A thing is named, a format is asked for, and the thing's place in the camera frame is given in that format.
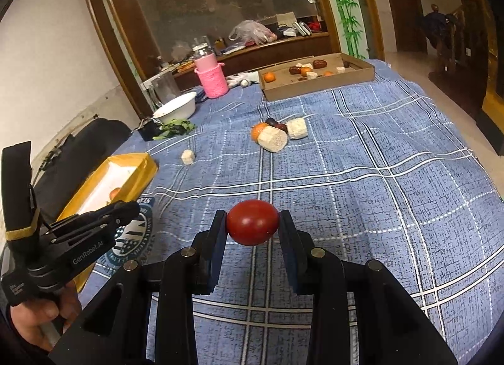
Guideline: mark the wooden framed glass partition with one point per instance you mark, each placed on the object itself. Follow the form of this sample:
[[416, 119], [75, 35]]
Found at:
[[114, 34]]

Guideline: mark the small dark jujube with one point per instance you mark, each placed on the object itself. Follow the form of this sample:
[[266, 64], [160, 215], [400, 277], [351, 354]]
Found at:
[[271, 122]]

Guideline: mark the small white sugarcane piece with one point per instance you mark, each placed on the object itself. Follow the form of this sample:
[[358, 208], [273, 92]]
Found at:
[[188, 157]]

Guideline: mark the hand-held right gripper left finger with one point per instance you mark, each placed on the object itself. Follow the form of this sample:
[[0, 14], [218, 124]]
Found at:
[[214, 246]]

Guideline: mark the brown cardboard box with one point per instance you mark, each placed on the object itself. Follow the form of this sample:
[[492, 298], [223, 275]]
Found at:
[[315, 85]]

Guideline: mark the yellow cardboard box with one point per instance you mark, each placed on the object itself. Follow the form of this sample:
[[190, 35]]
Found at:
[[130, 176]]

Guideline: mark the white work gloves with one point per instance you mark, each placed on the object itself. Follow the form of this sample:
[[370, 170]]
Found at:
[[241, 79]]

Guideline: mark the person's left hand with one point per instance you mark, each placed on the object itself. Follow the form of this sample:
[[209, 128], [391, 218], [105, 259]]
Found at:
[[31, 319]]

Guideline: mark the small black box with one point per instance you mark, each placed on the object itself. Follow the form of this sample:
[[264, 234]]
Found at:
[[145, 129]]

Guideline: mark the jar in pink knitted cover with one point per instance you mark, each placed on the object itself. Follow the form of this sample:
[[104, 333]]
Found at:
[[210, 75]]

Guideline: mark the clear plastic pitcher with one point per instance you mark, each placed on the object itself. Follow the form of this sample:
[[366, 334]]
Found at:
[[165, 87]]

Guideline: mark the brown jujube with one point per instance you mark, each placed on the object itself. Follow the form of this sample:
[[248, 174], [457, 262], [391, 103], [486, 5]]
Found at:
[[294, 70], [319, 63]]

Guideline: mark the wooden sideboard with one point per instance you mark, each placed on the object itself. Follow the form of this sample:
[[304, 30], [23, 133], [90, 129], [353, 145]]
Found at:
[[275, 53]]

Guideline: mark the black leather chair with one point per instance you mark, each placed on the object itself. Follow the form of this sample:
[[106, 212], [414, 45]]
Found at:
[[78, 144]]

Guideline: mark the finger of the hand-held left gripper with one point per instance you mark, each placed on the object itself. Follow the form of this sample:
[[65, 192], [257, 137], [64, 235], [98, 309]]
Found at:
[[124, 210]]

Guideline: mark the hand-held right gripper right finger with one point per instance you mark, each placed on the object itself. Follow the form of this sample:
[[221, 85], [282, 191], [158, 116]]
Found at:
[[291, 255]]

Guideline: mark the dark hanging jacket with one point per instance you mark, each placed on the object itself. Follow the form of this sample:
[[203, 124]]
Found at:
[[437, 26]]

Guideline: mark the brown wooden door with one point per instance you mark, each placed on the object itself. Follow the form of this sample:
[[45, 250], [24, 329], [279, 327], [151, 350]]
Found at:
[[403, 10]]

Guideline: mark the plastic bag with fruit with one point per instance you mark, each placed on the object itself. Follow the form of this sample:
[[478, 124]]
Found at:
[[252, 32]]

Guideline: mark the white enamel bowl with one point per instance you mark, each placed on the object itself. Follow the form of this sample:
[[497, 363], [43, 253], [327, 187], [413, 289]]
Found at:
[[175, 107]]

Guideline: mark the green leafy vegetable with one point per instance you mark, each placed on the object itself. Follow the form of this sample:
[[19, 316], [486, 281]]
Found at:
[[175, 128]]

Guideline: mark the blue plaid printed tablecloth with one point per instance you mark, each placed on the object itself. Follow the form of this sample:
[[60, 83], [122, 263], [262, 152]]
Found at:
[[354, 176]]

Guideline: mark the large white sugarcane chunk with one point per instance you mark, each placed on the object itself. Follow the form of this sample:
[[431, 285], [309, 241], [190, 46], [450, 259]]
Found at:
[[273, 139]]

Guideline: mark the red tomato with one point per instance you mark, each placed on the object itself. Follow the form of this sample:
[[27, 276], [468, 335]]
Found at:
[[252, 227]]

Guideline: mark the dark red jujube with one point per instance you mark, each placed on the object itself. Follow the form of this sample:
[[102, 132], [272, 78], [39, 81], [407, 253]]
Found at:
[[281, 127]]

